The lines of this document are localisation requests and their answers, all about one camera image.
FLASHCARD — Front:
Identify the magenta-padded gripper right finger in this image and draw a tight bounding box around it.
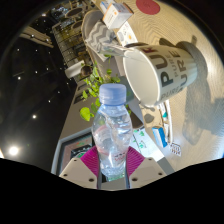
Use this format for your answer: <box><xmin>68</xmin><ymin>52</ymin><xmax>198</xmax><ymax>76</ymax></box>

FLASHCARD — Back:
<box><xmin>125</xmin><ymin>146</ymin><xmax>167</xmax><ymax>190</ymax></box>

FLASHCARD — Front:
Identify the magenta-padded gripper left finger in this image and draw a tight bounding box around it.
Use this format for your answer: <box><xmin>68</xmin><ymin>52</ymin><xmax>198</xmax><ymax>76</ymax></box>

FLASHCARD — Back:
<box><xmin>59</xmin><ymin>145</ymin><xmax>101</xmax><ymax>190</ymax></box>

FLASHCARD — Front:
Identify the clear blue-capped water bottle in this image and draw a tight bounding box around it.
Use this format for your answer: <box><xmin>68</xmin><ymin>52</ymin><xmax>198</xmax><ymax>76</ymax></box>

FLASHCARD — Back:
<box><xmin>91</xmin><ymin>83</ymin><xmax>134</xmax><ymax>182</ymax></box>

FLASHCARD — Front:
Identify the window with festive decals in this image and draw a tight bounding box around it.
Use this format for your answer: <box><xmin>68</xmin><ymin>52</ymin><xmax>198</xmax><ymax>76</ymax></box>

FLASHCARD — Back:
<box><xmin>51</xmin><ymin>128</ymin><xmax>96</xmax><ymax>176</ymax></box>

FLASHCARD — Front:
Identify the flat blue white box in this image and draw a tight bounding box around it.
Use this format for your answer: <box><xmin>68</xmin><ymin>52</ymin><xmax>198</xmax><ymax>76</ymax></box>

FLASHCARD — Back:
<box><xmin>152</xmin><ymin>125</ymin><xmax>169</xmax><ymax>149</ymax></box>

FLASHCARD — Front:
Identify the small patterned card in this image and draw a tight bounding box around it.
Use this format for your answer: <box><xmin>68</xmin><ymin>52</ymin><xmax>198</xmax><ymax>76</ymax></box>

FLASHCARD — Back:
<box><xmin>169</xmin><ymin>142</ymin><xmax>183</xmax><ymax>158</ymax></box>

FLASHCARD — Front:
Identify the group of ceiling lights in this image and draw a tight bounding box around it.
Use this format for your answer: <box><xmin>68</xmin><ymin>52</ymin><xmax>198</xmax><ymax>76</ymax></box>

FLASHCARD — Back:
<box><xmin>8</xmin><ymin>13</ymin><xmax>54</xmax><ymax>158</ymax></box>

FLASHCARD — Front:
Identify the green potted plant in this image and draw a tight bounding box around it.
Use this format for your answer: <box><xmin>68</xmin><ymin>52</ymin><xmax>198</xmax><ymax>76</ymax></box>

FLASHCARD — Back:
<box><xmin>79</xmin><ymin>59</ymin><xmax>133</xmax><ymax>123</ymax></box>

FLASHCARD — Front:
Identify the white mug with black print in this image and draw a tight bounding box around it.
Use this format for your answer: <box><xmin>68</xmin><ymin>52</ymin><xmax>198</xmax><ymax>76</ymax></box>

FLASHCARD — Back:
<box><xmin>122</xmin><ymin>41</ymin><xmax>208</xmax><ymax>108</ymax></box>

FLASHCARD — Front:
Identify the person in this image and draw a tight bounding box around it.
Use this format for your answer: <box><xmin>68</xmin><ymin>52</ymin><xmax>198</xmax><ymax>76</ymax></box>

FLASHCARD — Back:
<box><xmin>79</xmin><ymin>64</ymin><xmax>94</xmax><ymax>78</ymax></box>

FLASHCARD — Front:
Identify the white round pillar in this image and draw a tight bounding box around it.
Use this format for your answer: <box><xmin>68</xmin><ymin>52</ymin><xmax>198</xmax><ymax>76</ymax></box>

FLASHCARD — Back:
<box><xmin>64</xmin><ymin>61</ymin><xmax>84</xmax><ymax>79</ymax></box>

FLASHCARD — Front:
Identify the grey white chevron cushion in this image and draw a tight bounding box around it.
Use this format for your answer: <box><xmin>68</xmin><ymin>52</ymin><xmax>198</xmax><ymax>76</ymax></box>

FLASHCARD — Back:
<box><xmin>84</xmin><ymin>21</ymin><xmax>126</xmax><ymax>56</ymax></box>

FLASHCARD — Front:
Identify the group of wooden dining chairs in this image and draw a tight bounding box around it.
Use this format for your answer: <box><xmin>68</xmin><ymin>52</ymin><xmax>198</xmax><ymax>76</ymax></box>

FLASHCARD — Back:
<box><xmin>49</xmin><ymin>0</ymin><xmax>91</xmax><ymax>61</ymax></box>

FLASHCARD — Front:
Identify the white orange box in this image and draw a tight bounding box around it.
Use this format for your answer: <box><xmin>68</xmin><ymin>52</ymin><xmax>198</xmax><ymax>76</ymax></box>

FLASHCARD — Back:
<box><xmin>101</xmin><ymin>2</ymin><xmax>134</xmax><ymax>30</ymax></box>

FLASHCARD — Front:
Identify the flat round red coaster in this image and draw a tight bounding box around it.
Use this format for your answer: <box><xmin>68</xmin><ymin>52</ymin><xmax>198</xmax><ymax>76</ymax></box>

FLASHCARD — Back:
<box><xmin>135</xmin><ymin>0</ymin><xmax>161</xmax><ymax>16</ymax></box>

